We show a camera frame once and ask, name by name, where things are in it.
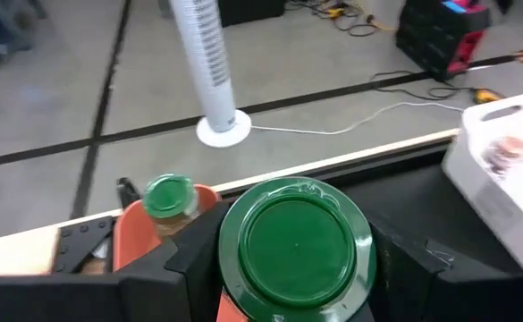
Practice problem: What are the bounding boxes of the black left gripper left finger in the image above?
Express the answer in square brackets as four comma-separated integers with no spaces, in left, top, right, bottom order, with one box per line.
[0,200,231,322]

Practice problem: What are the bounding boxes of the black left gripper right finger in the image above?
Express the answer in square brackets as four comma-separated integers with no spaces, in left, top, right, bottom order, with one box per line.
[361,209,523,322]

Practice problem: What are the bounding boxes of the green-label glass spice jar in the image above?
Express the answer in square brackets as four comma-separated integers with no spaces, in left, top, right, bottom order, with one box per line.
[141,173,200,241]

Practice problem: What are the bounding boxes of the green oregano spice jar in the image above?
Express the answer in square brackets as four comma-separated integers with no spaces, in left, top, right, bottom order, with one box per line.
[218,175,377,322]

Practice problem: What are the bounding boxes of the wooden tray with jars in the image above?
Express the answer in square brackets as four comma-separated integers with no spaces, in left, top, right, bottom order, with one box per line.
[112,182,249,322]

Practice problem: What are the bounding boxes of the white plastic bin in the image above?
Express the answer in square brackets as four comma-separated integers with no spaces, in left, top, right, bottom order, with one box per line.
[441,89,523,275]

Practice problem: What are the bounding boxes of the white tower fan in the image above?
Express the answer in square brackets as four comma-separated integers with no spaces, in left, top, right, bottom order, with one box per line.
[168,0,253,149]

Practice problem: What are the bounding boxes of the black red tool crate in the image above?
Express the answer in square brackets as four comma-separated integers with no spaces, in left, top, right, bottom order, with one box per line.
[394,0,493,82]

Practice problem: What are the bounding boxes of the black floor box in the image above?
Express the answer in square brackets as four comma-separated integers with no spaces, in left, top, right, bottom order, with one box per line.
[218,0,288,28]

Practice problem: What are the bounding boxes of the black corner bracket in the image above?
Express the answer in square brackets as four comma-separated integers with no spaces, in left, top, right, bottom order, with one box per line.
[50,216,115,275]

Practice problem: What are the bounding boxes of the small black post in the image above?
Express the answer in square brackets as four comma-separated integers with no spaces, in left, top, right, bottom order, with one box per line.
[115,176,142,210]

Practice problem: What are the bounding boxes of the white power cable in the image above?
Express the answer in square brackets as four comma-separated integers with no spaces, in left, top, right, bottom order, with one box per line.
[249,101,466,136]

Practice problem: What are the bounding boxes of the black floor cable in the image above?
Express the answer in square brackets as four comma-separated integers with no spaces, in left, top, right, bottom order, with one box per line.
[367,69,481,102]

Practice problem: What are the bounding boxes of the tangled floor cables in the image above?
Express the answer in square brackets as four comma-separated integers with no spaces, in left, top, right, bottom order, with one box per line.
[285,0,399,38]

